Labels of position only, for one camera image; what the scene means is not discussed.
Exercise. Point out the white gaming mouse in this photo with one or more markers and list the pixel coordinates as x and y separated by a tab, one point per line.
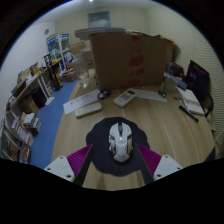
120	141

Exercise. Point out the small black yellow gadget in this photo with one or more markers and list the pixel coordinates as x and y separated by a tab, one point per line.
162	93

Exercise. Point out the large taped cardboard box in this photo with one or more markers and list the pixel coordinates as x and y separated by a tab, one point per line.
113	61

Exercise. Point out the black marker pen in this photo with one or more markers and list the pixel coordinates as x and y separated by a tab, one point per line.
188	113

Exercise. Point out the round wall vent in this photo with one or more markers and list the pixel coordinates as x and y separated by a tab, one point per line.
46	31

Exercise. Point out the low shelf unit with books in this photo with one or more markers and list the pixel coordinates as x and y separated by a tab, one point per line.
18	133

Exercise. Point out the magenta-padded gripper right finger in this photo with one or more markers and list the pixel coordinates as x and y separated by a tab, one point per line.
166	165

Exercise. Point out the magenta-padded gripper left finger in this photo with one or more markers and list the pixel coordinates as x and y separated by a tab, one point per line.
60	166

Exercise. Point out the grey flat lid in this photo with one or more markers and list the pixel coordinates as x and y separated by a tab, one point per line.
100	32

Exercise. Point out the wall window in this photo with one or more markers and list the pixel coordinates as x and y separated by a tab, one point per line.
98	19

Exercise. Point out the clear plastic jug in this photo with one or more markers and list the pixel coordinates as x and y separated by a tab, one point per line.
82	71

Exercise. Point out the white closed book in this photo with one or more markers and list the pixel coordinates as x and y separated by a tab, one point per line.
192	101

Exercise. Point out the small cardboard box on floor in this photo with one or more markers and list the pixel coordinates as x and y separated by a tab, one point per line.
70	75

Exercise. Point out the clear plastic cup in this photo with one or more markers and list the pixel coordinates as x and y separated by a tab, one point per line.
169	85

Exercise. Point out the glass-door display fridge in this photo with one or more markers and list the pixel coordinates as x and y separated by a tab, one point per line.
57	45

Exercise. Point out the dark bag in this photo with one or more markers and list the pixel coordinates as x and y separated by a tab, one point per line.
176	69

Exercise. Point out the black scalloped mouse pad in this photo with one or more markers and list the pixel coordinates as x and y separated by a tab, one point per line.
100	146

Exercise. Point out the wooden side desk with clutter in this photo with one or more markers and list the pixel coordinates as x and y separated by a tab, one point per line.
33	83

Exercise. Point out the small white flat case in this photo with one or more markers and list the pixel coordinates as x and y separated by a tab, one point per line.
88	110

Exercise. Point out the tall open cardboard box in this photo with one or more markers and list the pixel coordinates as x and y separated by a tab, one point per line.
170	50

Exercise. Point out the black office chair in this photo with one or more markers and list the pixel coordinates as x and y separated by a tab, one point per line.
197	78

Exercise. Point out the white remote control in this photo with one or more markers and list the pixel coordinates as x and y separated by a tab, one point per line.
124	98

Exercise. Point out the blue flat book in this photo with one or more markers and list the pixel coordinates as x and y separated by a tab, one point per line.
180	82

